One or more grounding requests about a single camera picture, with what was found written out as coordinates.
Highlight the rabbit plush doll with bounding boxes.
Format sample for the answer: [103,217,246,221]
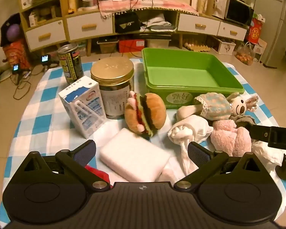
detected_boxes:
[176,93,259,123]

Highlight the white blue milk carton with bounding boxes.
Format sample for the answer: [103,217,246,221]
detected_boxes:
[58,76,107,139]

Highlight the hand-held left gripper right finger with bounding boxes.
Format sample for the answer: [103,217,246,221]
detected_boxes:
[174,141,264,192]

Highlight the red gift bag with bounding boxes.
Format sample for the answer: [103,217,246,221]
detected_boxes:
[247,18,264,44]

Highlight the blue white checked cloth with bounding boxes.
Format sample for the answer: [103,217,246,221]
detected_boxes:
[0,58,286,222]

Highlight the black handbag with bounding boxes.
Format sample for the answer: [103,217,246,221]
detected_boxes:
[114,12,141,34]

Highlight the white tights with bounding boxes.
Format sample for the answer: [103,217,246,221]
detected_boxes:
[167,115,214,176]

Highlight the silver refrigerator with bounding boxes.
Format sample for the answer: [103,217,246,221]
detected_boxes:
[253,0,286,69]

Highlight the red box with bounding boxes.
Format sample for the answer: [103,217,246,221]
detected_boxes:
[119,39,146,53]

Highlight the egg tray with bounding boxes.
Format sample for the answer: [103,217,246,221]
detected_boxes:
[182,40,211,52]

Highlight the white cut-out storage box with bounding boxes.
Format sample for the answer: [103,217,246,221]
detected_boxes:
[211,37,236,55]

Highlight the glass jar gold lid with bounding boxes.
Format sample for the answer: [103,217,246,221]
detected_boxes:
[91,57,135,120]

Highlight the bag of oranges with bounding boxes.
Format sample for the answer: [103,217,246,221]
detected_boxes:
[236,42,255,65]

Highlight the pile of folded clothes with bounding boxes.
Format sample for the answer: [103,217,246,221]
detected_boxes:
[141,14,177,33]

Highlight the purple ball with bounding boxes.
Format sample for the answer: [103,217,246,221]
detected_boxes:
[8,24,21,41]

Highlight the white sponge block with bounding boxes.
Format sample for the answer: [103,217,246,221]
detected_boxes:
[100,127,171,183]

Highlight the pink cloth runner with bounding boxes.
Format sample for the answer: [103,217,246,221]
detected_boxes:
[99,0,199,18]

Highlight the black microwave oven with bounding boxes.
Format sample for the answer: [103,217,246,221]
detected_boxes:
[225,0,255,27]

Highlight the white cabinet drawer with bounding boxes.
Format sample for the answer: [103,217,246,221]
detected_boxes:
[178,13,221,35]
[217,22,248,41]
[26,20,67,51]
[66,13,114,41]

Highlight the red santa hat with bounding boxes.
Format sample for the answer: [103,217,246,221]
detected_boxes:
[84,164,110,185]

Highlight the pink fluffy plush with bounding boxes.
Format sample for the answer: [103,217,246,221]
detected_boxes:
[210,119,252,157]

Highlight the drink can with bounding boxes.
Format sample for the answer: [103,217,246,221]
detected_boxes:
[57,44,84,85]

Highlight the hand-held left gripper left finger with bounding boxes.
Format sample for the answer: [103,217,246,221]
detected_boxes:
[24,139,110,192]

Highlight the grey plush toy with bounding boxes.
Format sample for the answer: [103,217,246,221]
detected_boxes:
[230,114,256,128]

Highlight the burger plush toy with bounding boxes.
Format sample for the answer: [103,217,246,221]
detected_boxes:
[124,91,167,138]

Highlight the white soft cloth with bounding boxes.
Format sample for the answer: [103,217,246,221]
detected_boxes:
[252,141,284,171]

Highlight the green plastic bin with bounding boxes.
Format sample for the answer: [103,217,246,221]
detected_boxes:
[142,48,245,109]

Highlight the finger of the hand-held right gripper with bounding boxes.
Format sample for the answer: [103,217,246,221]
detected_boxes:
[237,122,272,146]
[275,152,286,180]

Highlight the orange printed bag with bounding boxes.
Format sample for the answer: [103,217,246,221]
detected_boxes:
[2,39,30,70]

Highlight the wooden cabinet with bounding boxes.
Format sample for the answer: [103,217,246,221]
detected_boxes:
[18,0,249,53]

